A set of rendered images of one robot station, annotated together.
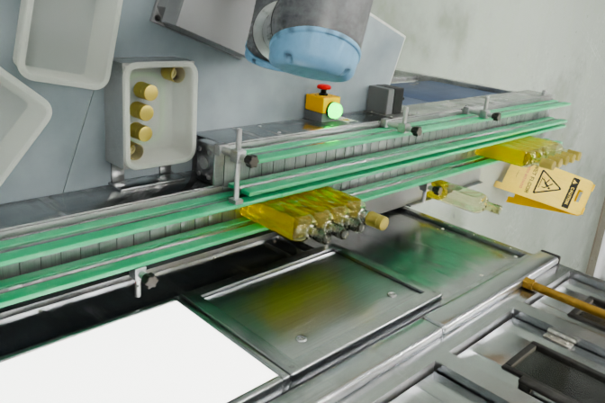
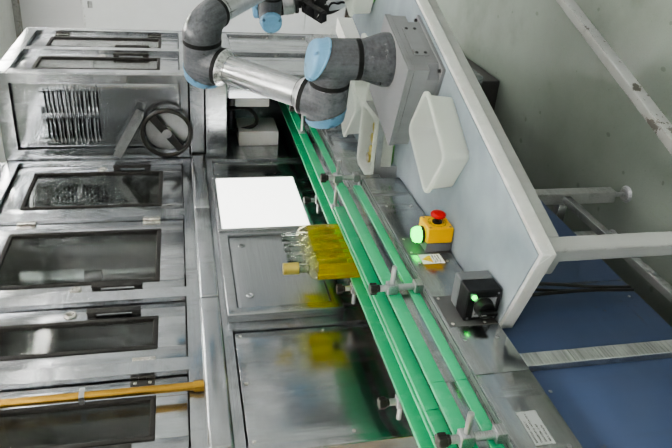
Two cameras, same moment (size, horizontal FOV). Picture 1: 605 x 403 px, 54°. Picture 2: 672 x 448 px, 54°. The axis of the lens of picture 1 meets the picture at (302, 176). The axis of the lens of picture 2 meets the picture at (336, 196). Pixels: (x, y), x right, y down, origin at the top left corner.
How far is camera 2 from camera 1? 270 cm
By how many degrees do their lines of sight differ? 108
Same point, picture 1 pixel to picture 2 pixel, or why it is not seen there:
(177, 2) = not seen: hidden behind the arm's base
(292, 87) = (441, 200)
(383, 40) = (511, 230)
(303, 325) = (252, 251)
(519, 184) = not seen: outside the picture
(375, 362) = (201, 258)
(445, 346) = (191, 297)
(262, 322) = (267, 241)
